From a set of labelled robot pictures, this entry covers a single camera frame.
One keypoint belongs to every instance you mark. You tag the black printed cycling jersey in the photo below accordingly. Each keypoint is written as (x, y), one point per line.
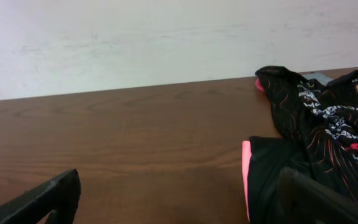
(318, 126)

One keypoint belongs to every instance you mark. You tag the light pink shirt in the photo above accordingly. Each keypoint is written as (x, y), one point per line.
(252, 175)

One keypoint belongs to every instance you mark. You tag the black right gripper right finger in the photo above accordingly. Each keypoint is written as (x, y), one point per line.
(306, 201)

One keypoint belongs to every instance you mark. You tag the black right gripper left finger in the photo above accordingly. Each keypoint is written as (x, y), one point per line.
(56, 199)

